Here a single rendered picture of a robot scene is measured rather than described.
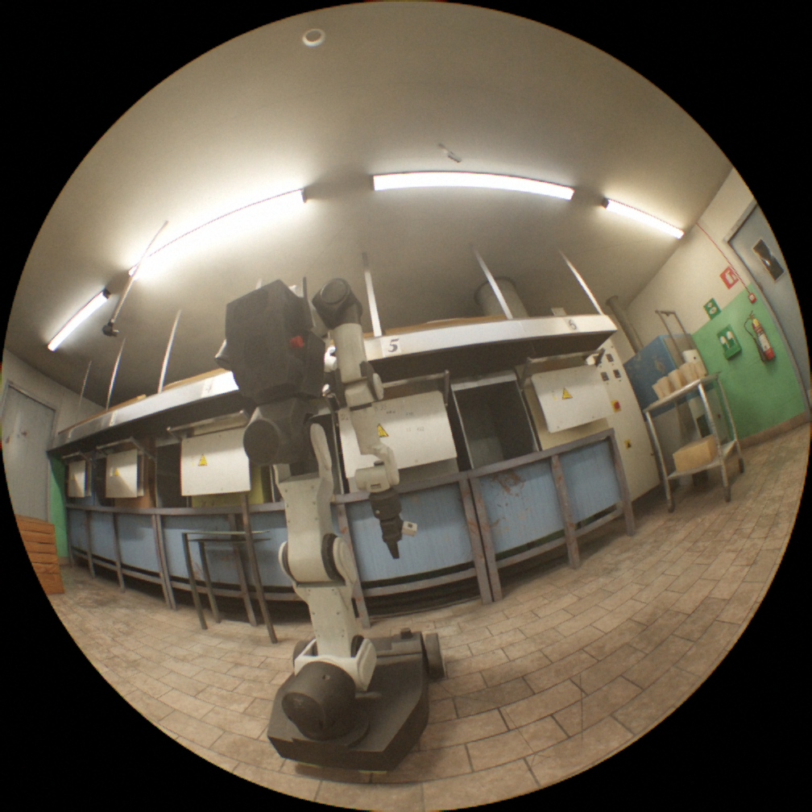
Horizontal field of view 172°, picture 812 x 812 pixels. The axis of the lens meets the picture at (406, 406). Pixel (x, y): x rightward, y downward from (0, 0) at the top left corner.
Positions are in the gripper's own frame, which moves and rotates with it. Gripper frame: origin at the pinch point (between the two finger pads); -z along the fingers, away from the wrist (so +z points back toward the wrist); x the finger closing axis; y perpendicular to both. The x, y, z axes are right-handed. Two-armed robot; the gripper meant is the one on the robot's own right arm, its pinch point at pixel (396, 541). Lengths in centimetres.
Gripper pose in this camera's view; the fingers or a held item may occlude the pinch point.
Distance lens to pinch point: 90.0
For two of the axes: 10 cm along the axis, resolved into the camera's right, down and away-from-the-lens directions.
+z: -2.2, -9.7, -0.7
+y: -9.7, 2.1, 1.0
